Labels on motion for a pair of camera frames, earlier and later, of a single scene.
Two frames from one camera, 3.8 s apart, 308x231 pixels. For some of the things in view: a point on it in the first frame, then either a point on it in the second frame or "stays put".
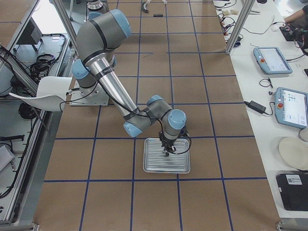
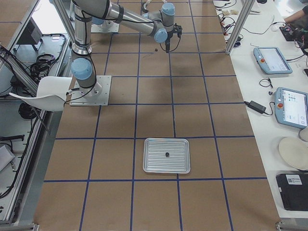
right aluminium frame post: x=246 y=10 stays put
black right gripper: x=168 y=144 -> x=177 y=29
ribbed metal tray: x=155 y=161 stays put
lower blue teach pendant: x=291 y=107 stays put
